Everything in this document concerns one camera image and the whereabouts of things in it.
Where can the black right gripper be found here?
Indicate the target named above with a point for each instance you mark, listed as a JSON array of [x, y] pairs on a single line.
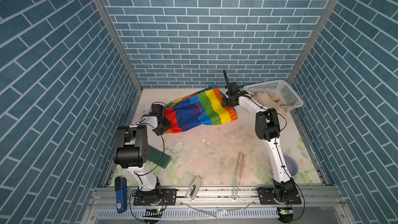
[[224, 104]]

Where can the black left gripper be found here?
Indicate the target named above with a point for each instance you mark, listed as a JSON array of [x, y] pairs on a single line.
[[167, 123]]

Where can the rainbow striped shorts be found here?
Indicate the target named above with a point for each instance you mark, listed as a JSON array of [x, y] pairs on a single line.
[[203, 107]]

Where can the beige shorts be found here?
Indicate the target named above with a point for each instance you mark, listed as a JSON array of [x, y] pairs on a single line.
[[272, 100]]

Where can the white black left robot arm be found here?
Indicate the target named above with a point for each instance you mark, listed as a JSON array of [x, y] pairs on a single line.
[[131, 148]]

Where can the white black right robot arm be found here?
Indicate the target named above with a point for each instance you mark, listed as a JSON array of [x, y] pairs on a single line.
[[267, 129]]

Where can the dark green rectangular block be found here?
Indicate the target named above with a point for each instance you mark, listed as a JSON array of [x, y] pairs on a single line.
[[158, 157]]

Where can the white plastic laundry basket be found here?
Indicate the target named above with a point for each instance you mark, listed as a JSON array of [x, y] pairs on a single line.
[[279, 87]]

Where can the blue handheld tool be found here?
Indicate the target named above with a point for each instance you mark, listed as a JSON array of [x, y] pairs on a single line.
[[121, 194]]

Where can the lavender bowl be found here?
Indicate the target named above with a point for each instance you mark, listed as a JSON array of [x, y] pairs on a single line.
[[292, 165]]

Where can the clear plastic strip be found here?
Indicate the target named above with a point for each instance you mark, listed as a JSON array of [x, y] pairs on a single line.
[[216, 212]]

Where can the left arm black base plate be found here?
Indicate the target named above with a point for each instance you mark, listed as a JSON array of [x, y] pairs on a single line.
[[154, 197]]

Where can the aluminium front rail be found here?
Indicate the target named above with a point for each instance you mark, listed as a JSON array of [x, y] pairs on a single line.
[[218, 196]]

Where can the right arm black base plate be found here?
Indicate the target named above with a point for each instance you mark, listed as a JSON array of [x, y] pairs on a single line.
[[270, 196]]

